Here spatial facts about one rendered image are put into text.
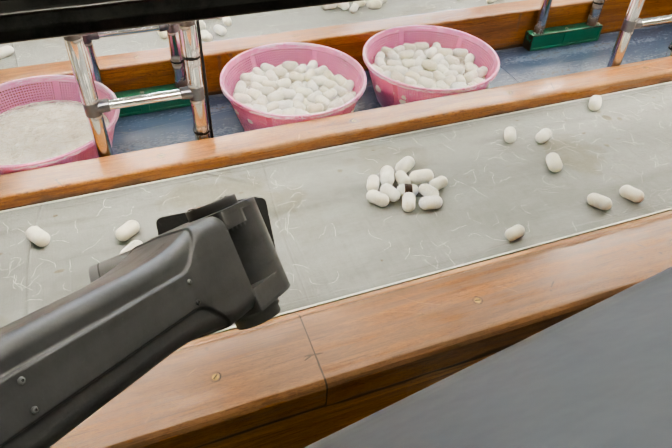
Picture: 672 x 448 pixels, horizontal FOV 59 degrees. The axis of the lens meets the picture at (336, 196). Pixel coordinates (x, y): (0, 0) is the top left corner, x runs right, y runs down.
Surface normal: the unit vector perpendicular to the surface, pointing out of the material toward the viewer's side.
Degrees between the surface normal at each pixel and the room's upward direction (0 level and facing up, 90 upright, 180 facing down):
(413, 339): 0
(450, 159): 0
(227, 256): 59
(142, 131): 0
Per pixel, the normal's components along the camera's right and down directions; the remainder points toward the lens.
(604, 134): 0.04, -0.76
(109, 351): 0.87, -0.32
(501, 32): 0.35, 0.62
